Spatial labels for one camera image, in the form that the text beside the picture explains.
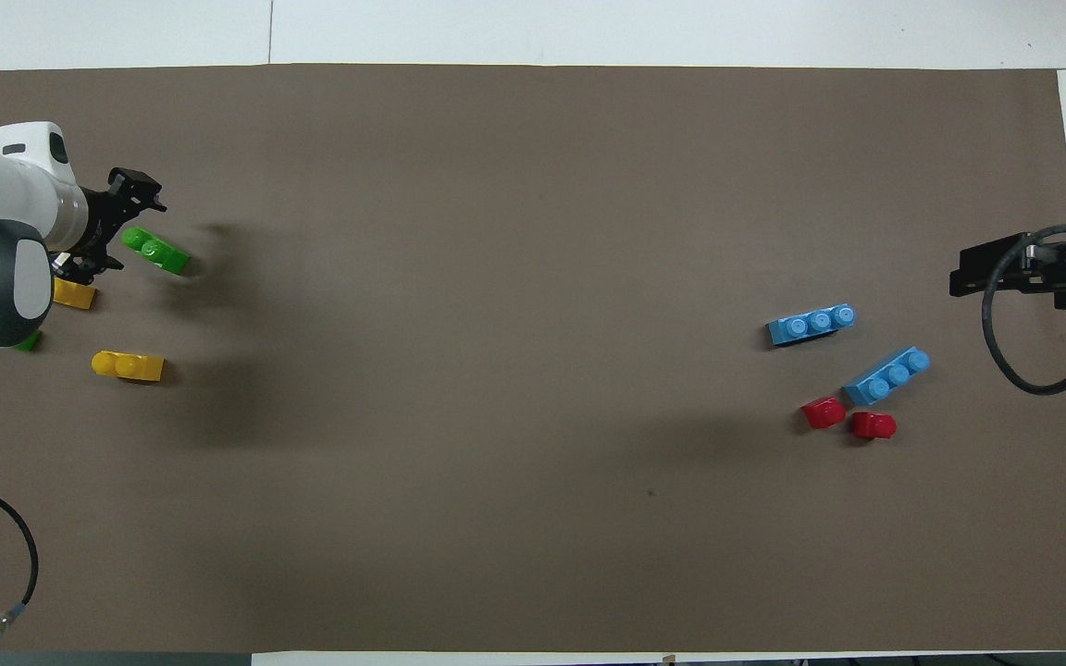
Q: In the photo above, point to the red one-stud toy block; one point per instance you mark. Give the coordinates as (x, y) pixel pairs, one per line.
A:
(873, 425)
(824, 413)

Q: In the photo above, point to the green two-stud toy block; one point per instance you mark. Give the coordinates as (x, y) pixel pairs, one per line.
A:
(155, 250)
(29, 342)

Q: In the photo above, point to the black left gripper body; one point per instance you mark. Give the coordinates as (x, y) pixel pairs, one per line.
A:
(103, 227)

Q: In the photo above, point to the brown table mat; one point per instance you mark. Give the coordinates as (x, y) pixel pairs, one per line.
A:
(533, 509)

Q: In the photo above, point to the yellow two-stud toy block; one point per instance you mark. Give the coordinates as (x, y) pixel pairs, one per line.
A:
(76, 296)
(128, 366)

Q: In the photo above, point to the blue three-stud toy block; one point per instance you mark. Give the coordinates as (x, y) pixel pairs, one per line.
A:
(812, 325)
(886, 377)

